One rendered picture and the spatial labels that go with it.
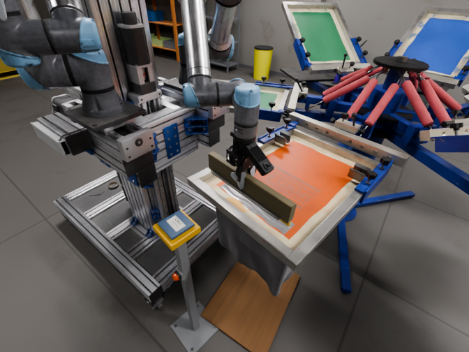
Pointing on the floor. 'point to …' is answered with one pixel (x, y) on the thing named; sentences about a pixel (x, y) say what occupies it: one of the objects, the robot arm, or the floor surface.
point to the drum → (262, 61)
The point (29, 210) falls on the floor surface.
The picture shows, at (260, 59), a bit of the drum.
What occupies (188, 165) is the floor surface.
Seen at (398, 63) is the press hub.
